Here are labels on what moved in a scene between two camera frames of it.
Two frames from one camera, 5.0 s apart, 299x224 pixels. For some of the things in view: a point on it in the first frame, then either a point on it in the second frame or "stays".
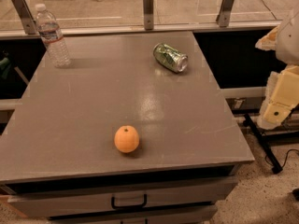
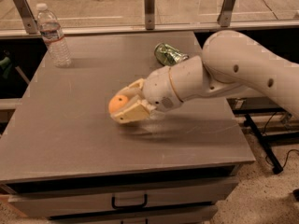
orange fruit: [126, 139] -> [117, 103]
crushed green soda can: [170, 58] stays
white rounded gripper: [289, 42] -> [161, 90]
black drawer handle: [114, 206] stays
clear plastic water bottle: [51, 35] stays
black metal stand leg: [277, 167] stays
